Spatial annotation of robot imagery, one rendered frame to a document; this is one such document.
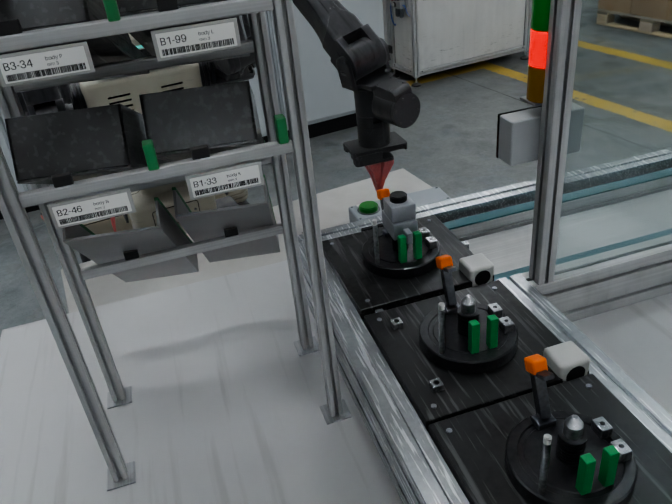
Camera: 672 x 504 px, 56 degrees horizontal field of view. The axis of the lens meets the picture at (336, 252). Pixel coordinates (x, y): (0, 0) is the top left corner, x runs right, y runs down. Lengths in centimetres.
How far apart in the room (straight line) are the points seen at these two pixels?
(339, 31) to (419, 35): 417
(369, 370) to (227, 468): 25
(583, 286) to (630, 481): 45
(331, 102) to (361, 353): 352
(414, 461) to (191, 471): 34
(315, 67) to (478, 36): 176
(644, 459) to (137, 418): 73
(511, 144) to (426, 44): 434
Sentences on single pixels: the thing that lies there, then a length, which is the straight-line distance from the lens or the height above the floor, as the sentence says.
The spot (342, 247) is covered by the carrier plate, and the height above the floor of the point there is 97.
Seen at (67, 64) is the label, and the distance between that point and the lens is 70.
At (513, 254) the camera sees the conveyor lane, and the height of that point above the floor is 92.
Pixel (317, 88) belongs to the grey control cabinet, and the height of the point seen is 34.
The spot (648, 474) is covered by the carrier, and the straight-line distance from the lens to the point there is 83.
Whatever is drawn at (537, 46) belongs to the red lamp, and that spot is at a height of 134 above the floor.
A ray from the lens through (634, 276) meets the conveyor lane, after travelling 122.
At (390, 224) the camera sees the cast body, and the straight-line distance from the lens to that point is 109.
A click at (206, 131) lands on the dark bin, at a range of 79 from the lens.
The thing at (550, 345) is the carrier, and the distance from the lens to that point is 96.
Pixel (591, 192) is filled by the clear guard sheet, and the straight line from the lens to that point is 108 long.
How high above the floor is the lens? 158
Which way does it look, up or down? 31 degrees down
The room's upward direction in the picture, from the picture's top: 6 degrees counter-clockwise
